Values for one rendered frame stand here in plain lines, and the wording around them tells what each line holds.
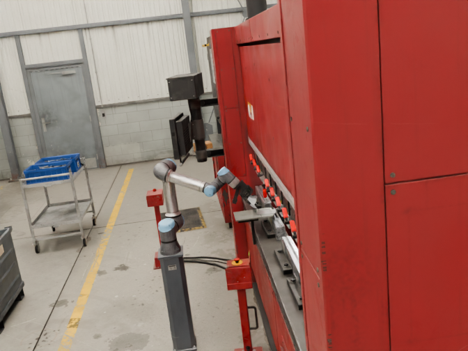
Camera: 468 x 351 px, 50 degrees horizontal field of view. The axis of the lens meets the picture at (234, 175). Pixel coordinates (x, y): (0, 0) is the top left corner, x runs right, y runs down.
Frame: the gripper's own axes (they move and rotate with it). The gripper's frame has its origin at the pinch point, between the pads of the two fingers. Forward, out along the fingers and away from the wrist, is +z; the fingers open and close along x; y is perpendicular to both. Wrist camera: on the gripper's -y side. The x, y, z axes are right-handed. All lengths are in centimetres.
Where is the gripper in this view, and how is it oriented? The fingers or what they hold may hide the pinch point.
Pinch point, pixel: (255, 206)
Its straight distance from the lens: 351.2
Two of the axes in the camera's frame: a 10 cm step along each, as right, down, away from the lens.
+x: 1.1, -2.7, 9.6
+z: 7.2, 6.9, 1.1
